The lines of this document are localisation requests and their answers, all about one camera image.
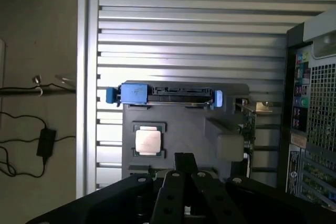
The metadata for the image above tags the black power adapter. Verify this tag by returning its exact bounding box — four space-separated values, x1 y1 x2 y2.
36 128 57 158

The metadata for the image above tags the black adapter cable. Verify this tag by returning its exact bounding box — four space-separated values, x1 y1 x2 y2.
0 111 77 178

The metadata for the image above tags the green graphics card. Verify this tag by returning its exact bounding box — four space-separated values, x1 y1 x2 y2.
234 98 274 178

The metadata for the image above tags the disk with blue caddy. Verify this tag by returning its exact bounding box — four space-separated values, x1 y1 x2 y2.
104 82 224 111

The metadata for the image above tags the silver CPU chip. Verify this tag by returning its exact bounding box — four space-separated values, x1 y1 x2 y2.
134 129 162 156

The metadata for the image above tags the black PC case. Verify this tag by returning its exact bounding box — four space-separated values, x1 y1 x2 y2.
285 5 336 210

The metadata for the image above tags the aluminium table frame profile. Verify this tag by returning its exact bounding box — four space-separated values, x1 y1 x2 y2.
75 0 101 200

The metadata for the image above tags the dark grey parts rack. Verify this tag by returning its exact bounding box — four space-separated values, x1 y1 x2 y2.
121 80 257 182

